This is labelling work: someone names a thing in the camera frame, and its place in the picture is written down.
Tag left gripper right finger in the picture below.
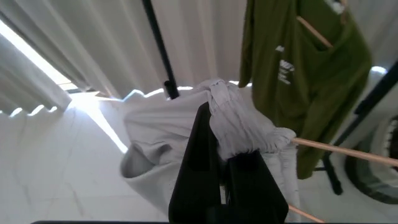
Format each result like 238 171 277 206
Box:
223 149 289 223

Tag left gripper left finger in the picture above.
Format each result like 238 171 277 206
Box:
168 101 223 223

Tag pale grey shorts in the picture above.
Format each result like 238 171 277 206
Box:
119 78 302 222

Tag pink clothes hanger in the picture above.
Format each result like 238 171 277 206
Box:
287 136 398 223
295 0 348 49

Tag green long-sleeved shirt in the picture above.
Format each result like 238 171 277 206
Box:
238 0 373 180

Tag black clothes rack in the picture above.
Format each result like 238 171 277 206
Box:
141 0 398 196

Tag white curtain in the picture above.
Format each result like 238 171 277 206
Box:
0 0 398 100
0 34 73 116

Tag window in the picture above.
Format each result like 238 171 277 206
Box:
0 18 94 94

